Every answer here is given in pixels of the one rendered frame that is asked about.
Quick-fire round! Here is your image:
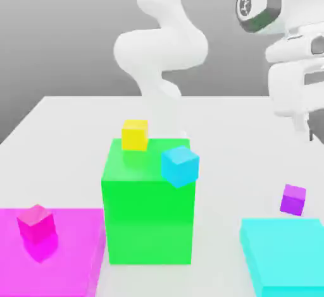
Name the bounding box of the small magenta cube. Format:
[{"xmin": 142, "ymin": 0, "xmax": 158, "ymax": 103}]
[{"xmin": 16, "ymin": 203, "xmax": 59, "ymax": 264}]

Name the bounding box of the large green box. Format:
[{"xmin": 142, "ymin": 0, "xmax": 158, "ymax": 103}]
[{"xmin": 101, "ymin": 138, "xmax": 196, "ymax": 266}]

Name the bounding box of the small yellow cube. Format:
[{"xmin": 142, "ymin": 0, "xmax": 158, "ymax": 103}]
[{"xmin": 121, "ymin": 119, "xmax": 149, "ymax": 152}]

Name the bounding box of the small cyan cube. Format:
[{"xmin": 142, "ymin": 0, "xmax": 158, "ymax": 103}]
[{"xmin": 160, "ymin": 145, "xmax": 201, "ymax": 190}]

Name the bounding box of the large cyan box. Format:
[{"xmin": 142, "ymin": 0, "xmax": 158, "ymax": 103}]
[{"xmin": 239, "ymin": 217, "xmax": 324, "ymax": 297}]

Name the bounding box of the small purple cube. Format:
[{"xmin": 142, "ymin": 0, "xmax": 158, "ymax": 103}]
[{"xmin": 279, "ymin": 183, "xmax": 308, "ymax": 217}]

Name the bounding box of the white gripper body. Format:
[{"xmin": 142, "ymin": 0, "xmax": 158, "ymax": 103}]
[{"xmin": 268, "ymin": 58, "xmax": 324, "ymax": 118}]

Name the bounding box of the large magenta box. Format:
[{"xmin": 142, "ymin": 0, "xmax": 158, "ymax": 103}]
[{"xmin": 0, "ymin": 207, "xmax": 106, "ymax": 297}]

